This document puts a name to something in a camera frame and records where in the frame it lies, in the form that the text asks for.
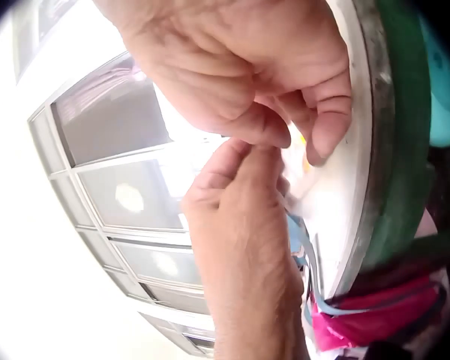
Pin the person's right hand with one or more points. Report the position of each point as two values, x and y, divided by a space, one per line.
217 63

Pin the white framed window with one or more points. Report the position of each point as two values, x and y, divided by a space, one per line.
123 195

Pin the green band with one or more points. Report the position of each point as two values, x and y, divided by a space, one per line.
405 142

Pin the person's left hand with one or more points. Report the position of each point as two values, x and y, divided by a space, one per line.
240 232

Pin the white round board grey rim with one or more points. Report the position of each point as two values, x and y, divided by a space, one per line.
345 210

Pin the person's right thumb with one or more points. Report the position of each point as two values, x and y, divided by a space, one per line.
264 125

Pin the pink cloth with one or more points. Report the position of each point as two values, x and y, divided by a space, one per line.
375 318

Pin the person's left fingers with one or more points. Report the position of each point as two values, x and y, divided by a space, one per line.
247 168

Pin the person's right fingers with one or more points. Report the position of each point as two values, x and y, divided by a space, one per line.
328 129

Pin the teal rounded object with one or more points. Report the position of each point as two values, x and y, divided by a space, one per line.
444 93

